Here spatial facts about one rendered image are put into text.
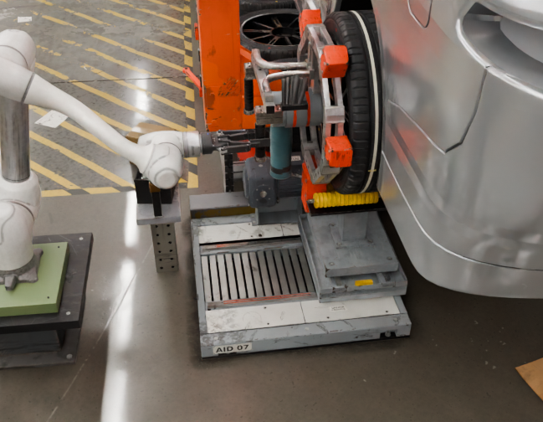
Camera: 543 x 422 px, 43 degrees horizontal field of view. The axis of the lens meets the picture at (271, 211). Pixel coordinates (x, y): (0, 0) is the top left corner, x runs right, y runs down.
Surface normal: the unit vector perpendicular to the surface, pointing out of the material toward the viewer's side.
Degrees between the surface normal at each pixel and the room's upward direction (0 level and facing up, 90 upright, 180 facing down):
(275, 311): 0
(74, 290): 0
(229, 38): 90
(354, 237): 90
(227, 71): 90
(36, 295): 0
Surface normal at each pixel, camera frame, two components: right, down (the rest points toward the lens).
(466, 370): 0.00, -0.80
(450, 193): -0.84, 0.35
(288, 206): 0.14, 0.60
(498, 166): -0.53, 0.51
